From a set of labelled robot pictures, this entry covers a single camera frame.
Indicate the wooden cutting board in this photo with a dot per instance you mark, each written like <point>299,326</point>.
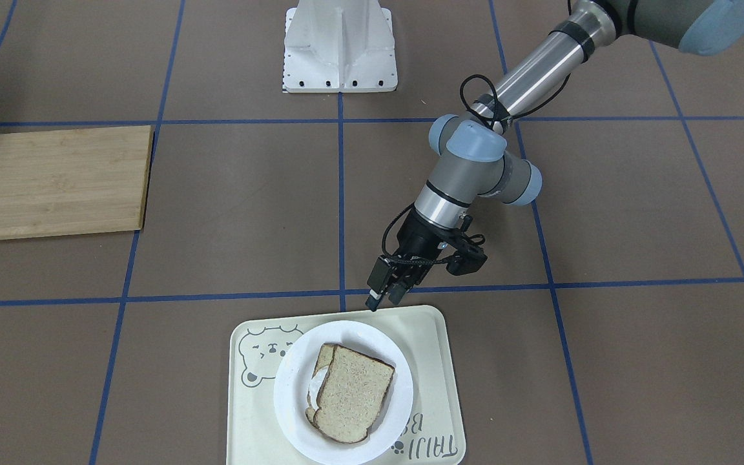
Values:
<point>75,181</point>

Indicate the cream bear tray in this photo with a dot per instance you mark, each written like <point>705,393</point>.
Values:
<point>432,434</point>

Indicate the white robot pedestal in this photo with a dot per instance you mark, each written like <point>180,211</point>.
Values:
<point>339,46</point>

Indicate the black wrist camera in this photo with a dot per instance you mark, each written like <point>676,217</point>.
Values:
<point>466,260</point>

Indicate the fried egg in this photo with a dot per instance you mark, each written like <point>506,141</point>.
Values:
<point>315,386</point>

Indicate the white round plate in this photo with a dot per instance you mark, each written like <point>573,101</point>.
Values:
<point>290,393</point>

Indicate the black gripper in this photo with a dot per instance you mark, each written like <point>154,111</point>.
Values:
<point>418,239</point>

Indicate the bread slice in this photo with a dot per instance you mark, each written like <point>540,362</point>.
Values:
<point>325,357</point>
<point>352,396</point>

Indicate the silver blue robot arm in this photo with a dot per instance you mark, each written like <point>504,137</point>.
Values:
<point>474,160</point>

